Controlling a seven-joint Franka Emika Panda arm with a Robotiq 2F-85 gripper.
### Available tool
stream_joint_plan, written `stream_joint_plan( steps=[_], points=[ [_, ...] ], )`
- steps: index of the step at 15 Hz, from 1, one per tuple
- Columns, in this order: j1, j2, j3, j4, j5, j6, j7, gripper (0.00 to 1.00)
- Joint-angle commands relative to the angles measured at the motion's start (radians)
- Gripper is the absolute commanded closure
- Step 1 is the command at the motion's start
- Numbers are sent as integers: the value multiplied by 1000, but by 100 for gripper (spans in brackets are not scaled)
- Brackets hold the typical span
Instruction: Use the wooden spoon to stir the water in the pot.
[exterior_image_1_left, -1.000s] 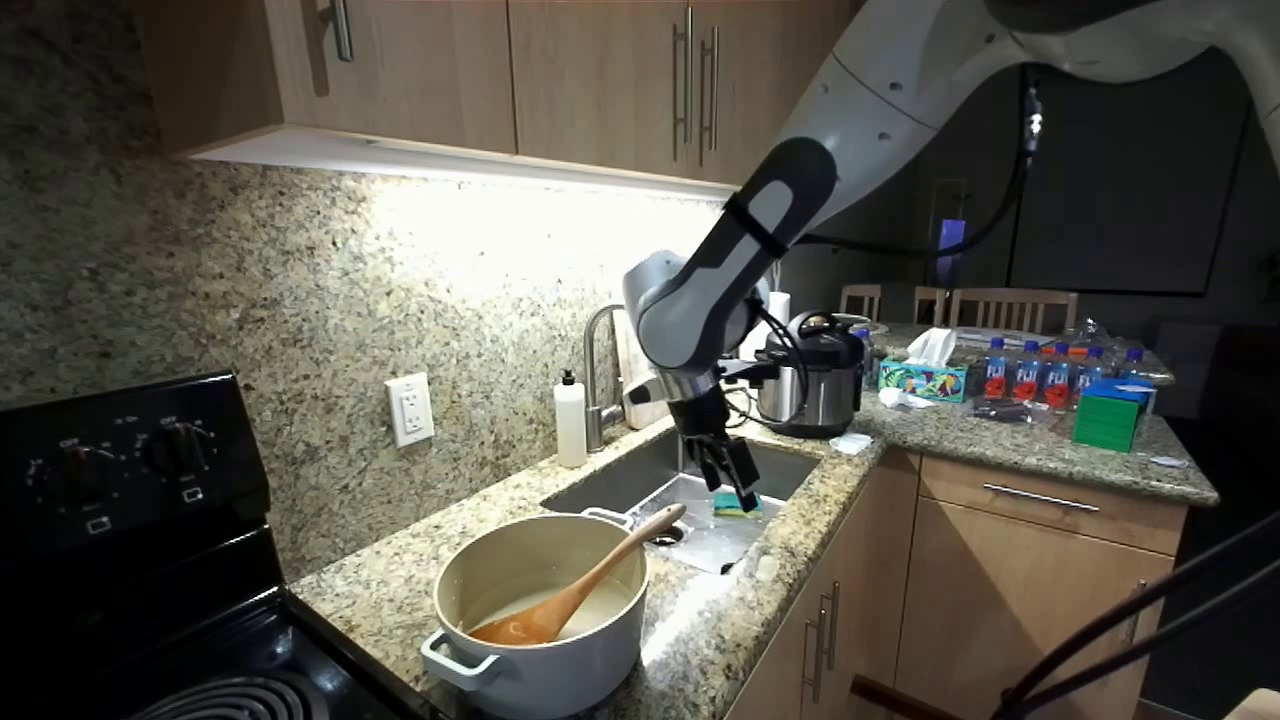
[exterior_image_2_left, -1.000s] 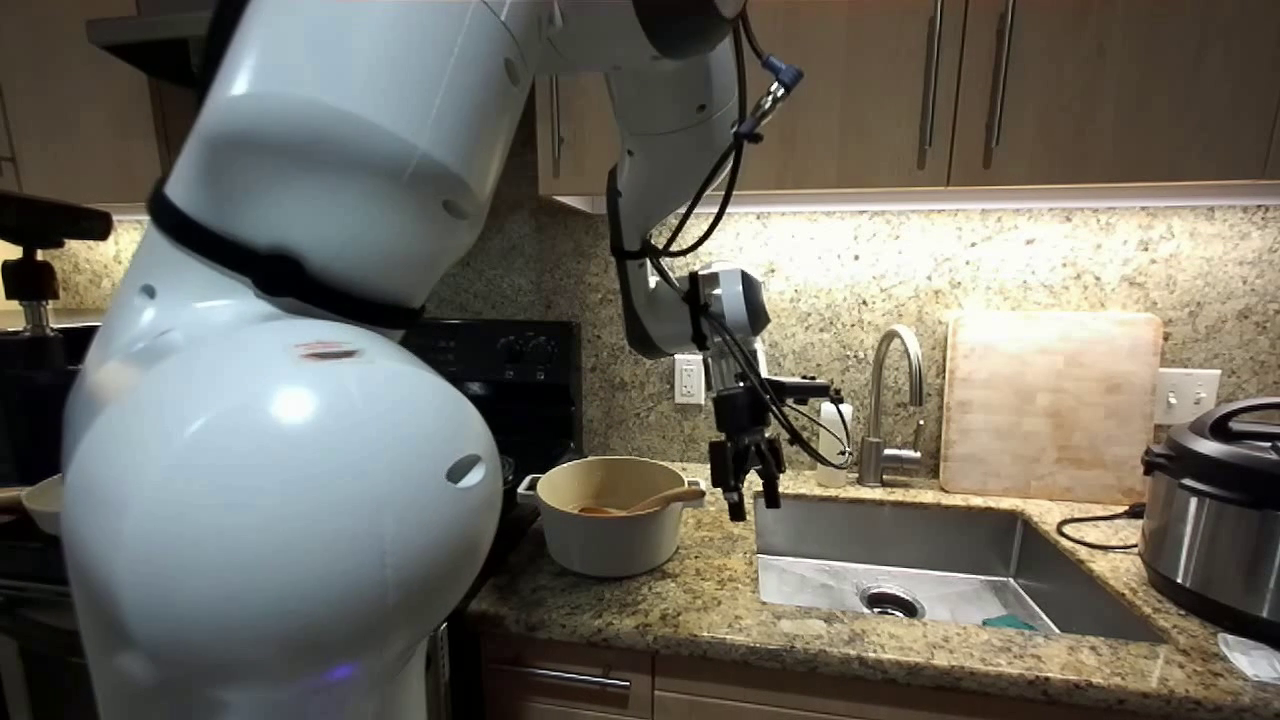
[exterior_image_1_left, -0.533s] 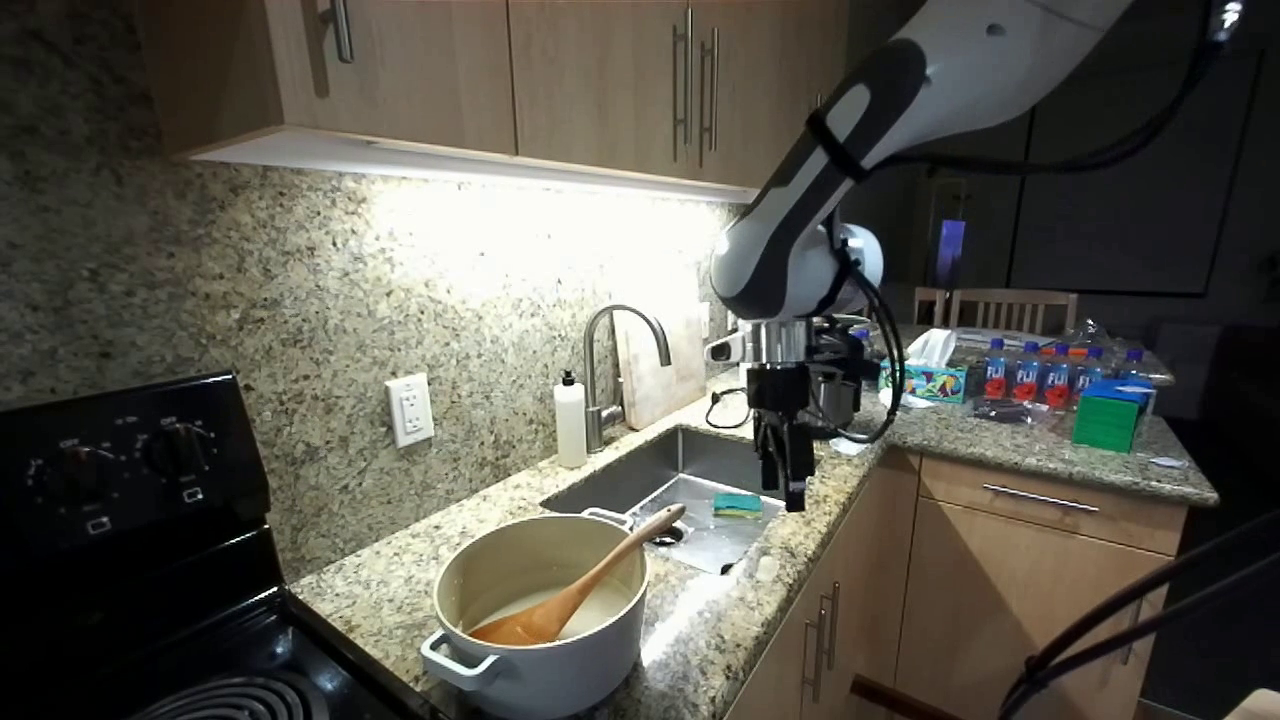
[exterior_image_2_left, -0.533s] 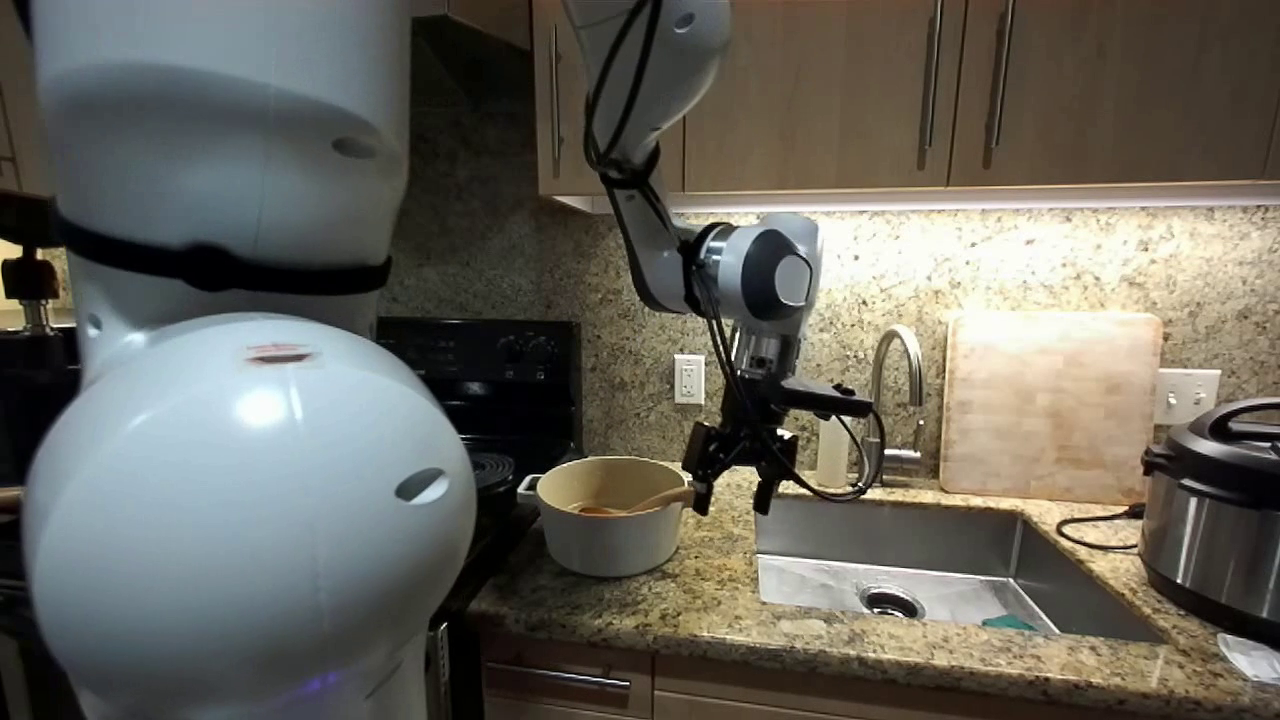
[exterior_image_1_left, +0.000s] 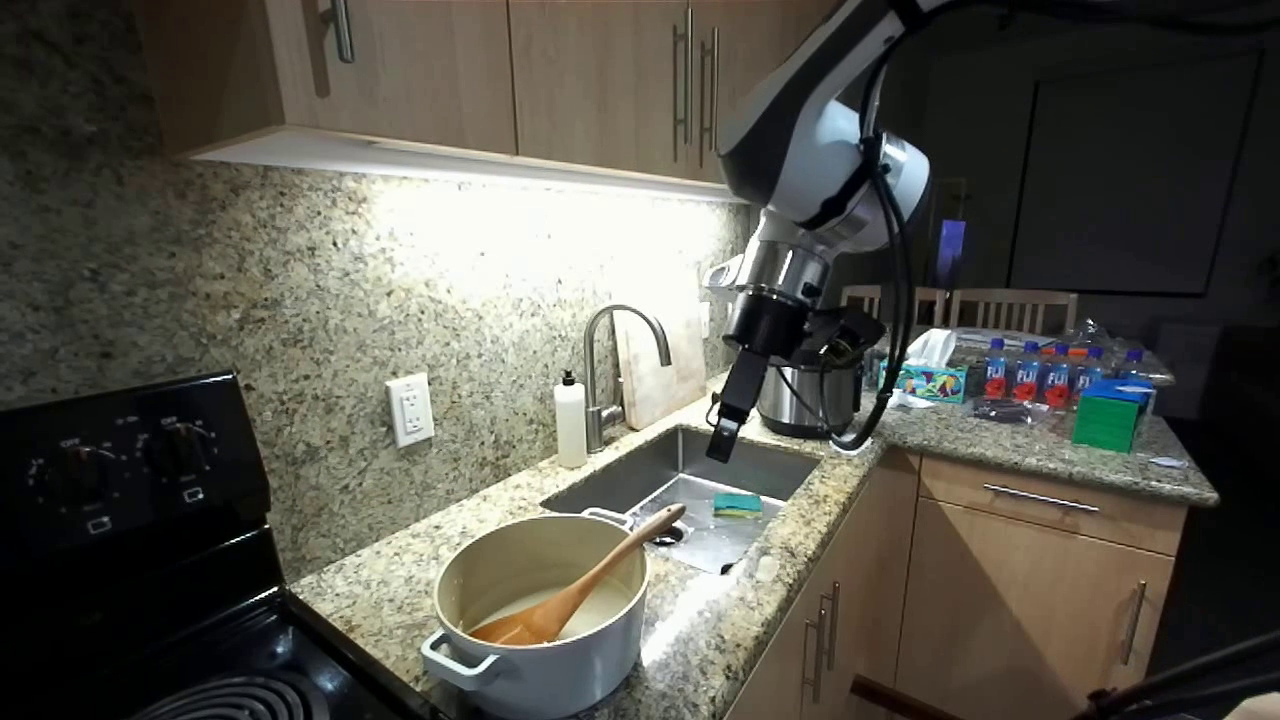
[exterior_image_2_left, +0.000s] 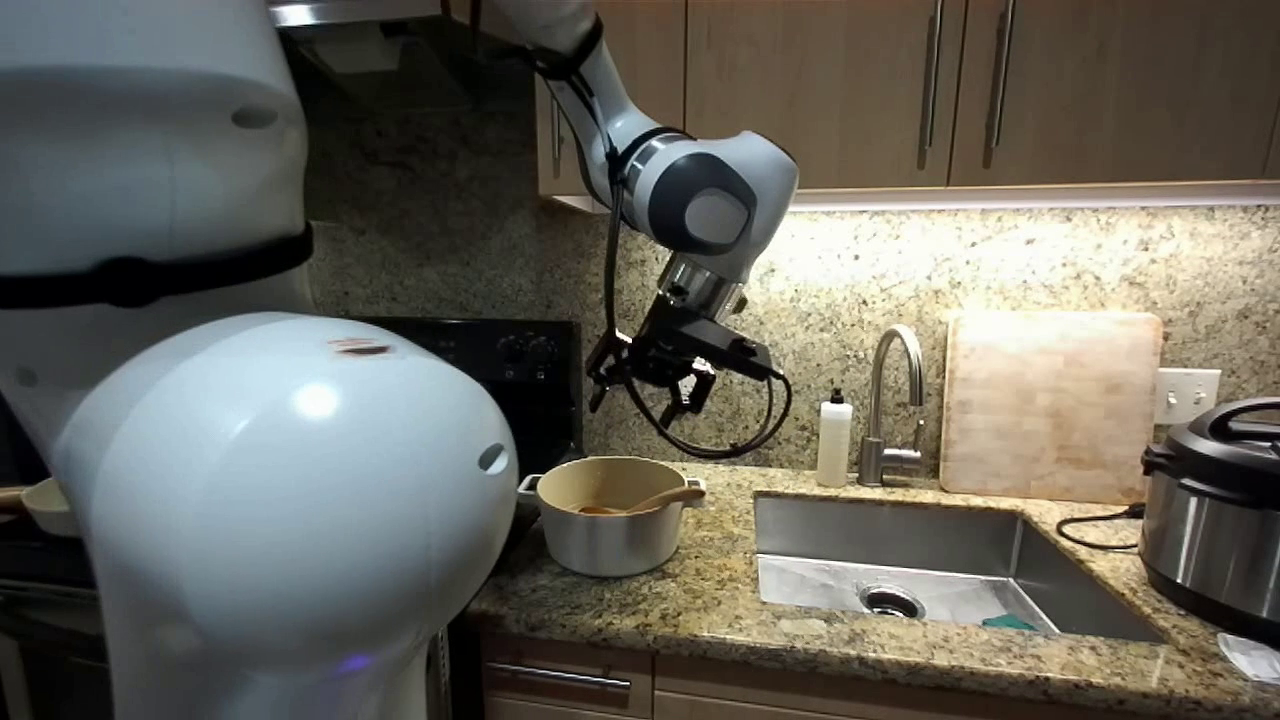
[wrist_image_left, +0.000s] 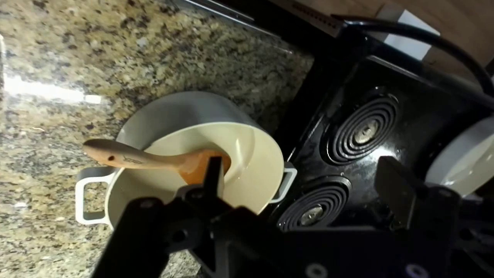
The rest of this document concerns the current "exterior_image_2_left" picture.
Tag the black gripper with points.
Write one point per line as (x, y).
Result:
(675, 344)

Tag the wooden spoon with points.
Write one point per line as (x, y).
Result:
(654, 500)

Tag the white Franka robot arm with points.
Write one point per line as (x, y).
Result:
(201, 507)

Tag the white cooking pot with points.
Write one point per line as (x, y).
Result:
(606, 543)

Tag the black electric stove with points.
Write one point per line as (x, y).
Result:
(504, 387)

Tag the white soap bottle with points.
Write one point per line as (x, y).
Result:
(835, 442)

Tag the metal kitchen faucet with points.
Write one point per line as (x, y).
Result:
(891, 462)

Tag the wooden sink base cabinet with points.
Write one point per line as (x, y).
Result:
(695, 701)

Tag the stainless steel sink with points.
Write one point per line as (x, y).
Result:
(921, 561)

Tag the wooden cutting board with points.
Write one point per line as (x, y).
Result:
(1054, 406)

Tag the teal sponge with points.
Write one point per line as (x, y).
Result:
(1013, 622)

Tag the steel range hood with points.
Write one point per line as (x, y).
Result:
(344, 15)

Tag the steel electric pressure cooker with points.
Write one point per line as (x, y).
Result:
(1222, 520)

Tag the white paper scrap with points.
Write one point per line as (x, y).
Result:
(1252, 657)

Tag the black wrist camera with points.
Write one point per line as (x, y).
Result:
(740, 351)

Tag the white wall outlet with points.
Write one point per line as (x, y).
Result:
(1187, 397)

